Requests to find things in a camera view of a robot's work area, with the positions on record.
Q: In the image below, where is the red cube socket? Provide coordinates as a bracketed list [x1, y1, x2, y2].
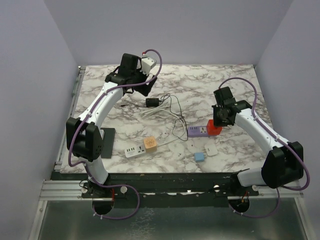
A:
[206, 119, 223, 136]

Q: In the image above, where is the purple power strip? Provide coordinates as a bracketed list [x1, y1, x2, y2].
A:
[187, 126, 209, 138]

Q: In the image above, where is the black power adapter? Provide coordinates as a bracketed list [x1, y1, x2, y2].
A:
[120, 93, 190, 142]

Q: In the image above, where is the beige cube socket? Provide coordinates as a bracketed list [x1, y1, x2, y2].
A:
[143, 136, 158, 153]

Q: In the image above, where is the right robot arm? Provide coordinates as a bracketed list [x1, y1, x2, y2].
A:
[212, 87, 304, 196]

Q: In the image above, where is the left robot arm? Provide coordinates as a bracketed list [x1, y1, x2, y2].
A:
[66, 49, 163, 198]

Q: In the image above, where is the white plug adapter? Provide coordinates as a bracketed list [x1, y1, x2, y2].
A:
[204, 143, 218, 157]

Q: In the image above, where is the blue cube plug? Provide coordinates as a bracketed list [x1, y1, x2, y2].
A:
[194, 152, 205, 163]

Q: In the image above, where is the black mat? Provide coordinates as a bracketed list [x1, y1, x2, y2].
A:
[100, 127, 116, 159]

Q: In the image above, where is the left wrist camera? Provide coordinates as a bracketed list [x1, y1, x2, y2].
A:
[140, 56, 157, 76]

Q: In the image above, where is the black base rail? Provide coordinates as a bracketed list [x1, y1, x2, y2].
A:
[50, 171, 259, 210]

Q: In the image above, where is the aluminium frame rail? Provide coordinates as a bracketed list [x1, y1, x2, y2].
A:
[38, 176, 305, 202]

